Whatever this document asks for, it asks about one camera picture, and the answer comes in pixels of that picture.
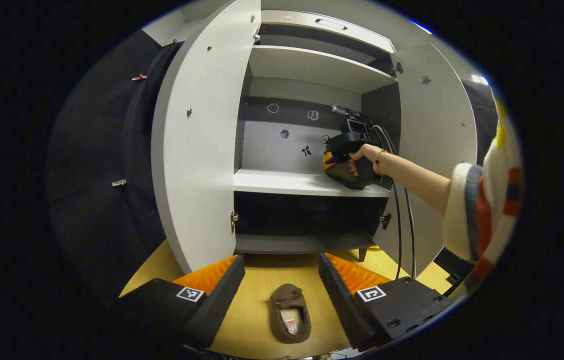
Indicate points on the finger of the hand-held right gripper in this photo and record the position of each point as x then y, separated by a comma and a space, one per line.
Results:
328, 160

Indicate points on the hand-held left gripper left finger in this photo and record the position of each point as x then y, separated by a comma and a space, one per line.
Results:
212, 310

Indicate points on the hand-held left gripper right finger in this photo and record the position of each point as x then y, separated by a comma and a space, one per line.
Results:
344, 305

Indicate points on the white shoe cabinet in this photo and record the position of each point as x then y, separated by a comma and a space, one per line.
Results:
287, 150

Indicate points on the white shoe cabinet door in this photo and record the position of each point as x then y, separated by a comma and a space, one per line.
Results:
202, 150
442, 125

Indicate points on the metal door hinge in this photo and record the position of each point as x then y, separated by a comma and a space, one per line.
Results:
396, 68
385, 220
233, 220
257, 35

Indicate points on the white cabinet drawer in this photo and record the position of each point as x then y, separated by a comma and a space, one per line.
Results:
297, 22

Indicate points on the small ceiling light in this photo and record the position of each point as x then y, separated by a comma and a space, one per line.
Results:
479, 79

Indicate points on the striped knit sweater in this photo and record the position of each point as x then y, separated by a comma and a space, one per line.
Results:
482, 210

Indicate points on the silver cloth clip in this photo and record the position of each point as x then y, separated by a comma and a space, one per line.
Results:
119, 183

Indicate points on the red cloth clip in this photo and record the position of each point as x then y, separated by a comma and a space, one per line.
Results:
138, 77

